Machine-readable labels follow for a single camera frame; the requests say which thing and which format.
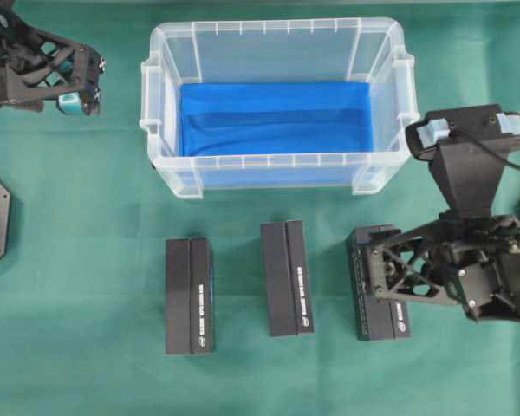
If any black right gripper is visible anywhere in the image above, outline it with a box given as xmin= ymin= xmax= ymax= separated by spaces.
xmin=367 ymin=215 xmax=520 ymax=323

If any clear plastic storage case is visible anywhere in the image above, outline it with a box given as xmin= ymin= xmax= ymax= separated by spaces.
xmin=140 ymin=17 xmax=419 ymax=199

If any black camera cable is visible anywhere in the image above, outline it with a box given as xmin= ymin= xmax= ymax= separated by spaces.
xmin=450 ymin=129 xmax=520 ymax=177

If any blue cloth inside case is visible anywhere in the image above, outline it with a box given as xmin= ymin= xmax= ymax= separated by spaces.
xmin=179 ymin=81 xmax=374 ymax=157

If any black RealSense box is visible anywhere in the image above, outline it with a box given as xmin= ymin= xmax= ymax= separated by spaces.
xmin=347 ymin=224 xmax=412 ymax=341
xmin=260 ymin=220 xmax=315 ymax=337
xmin=165 ymin=237 xmax=215 ymax=355

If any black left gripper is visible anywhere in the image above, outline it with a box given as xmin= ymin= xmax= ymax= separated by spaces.
xmin=0 ymin=1 xmax=105 ymax=116

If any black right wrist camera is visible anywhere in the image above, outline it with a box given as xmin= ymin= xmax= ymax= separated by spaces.
xmin=405 ymin=104 xmax=520 ymax=219

